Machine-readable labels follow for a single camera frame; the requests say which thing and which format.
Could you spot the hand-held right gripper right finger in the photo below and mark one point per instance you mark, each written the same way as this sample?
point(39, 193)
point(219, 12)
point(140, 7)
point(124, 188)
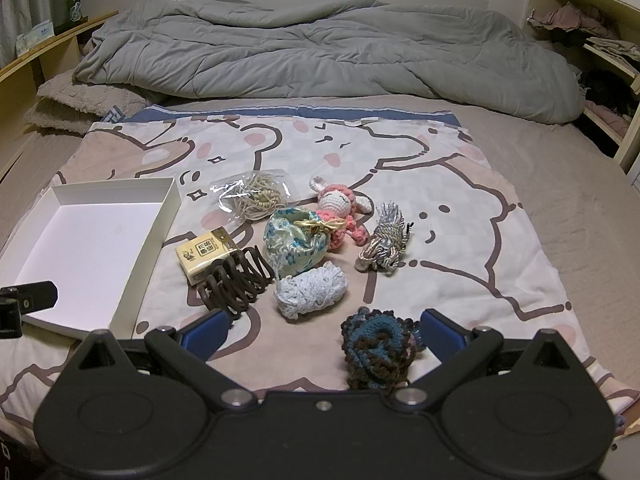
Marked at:
point(440, 332)

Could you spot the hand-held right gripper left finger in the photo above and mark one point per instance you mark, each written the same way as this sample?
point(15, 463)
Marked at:
point(212, 331)

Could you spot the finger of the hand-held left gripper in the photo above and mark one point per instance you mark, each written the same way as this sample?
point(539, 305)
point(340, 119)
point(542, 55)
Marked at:
point(9, 324)
point(32, 295)

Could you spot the white cardboard box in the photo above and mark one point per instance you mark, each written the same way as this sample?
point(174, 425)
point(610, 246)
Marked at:
point(90, 240)

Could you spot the brown hair claw clip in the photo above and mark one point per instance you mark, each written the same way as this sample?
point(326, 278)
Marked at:
point(235, 280)

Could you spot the small yellow card box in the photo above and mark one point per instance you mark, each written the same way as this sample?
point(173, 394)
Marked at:
point(202, 255)

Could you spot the white blue crochet piece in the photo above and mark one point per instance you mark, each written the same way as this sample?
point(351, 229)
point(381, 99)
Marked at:
point(312, 287)

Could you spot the bear printed blanket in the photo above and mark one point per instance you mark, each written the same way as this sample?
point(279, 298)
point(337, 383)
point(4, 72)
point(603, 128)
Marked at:
point(450, 210)

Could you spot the pink crochet doll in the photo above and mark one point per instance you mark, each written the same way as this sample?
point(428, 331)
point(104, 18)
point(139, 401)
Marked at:
point(337, 202)

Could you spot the beige bed sheet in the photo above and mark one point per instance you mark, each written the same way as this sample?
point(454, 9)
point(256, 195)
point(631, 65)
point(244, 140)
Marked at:
point(575, 200)

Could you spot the beige fleece blanket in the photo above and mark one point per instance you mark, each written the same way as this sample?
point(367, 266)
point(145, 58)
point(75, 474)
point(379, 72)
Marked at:
point(70, 100)

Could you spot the wooden bedside shelf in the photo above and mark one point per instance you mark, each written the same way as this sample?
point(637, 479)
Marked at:
point(55, 50)

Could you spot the tissue pack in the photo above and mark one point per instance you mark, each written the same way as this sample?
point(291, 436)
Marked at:
point(35, 37)

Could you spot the white slatted panel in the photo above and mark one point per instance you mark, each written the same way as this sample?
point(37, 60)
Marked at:
point(635, 155)

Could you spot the pink folded cloth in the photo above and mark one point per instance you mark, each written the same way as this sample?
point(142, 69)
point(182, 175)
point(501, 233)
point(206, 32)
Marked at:
point(607, 117)

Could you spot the white curtain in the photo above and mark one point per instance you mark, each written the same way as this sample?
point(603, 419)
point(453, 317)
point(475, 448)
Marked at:
point(22, 10)

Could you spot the grey duvet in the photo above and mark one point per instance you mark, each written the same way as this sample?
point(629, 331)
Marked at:
point(300, 55)

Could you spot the green glass bottle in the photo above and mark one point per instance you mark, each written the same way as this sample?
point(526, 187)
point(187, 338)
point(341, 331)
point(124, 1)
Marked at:
point(74, 2)

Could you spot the dark clothes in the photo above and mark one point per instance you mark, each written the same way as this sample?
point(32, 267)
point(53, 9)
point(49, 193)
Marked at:
point(607, 87)

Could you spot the beige folded cloth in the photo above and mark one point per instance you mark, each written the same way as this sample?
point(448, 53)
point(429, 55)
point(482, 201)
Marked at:
point(617, 47)

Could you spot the mauve crumpled cloth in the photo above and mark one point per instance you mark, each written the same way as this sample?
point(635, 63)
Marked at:
point(570, 17)

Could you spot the cream open shelf unit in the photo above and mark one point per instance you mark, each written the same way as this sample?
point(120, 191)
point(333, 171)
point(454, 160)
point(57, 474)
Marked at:
point(620, 15)

